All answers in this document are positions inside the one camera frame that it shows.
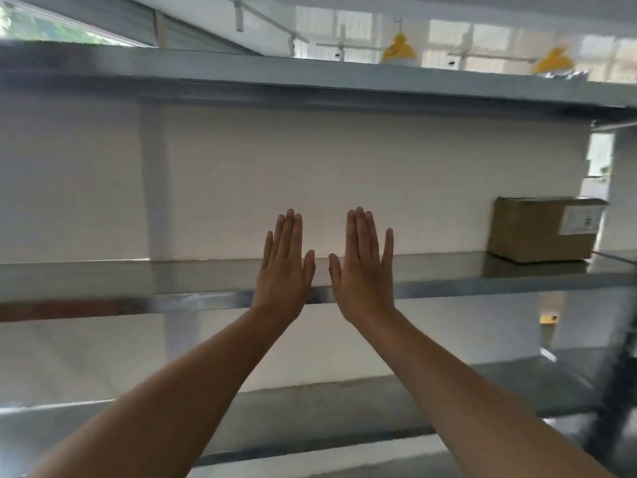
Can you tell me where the person's right hand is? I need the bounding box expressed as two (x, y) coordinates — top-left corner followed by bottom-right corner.
(328, 207), (397, 328)

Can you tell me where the cardboard parcel marked 786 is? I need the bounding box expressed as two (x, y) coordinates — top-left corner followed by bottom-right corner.
(487, 195), (610, 265)

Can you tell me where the narrow high window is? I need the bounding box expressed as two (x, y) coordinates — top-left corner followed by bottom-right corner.
(0, 0), (146, 48)

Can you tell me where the white ceiling track light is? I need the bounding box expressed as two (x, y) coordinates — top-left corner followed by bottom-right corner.
(218, 0), (311, 58)

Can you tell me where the yellow pendant lamp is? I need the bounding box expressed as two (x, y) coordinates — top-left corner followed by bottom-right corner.
(380, 33), (417, 66)
(531, 46), (576, 76)

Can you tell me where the grey metal shelf rack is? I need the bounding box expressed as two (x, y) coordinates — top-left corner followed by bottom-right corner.
(0, 39), (637, 478)

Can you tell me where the person's left forearm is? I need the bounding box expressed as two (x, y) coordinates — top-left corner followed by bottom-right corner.
(29, 305), (295, 478)

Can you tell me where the person's right forearm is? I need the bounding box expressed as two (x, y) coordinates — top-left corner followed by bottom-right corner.
(358, 308), (618, 478)

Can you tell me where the person's left hand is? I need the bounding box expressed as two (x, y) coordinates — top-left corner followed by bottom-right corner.
(251, 208), (317, 324)

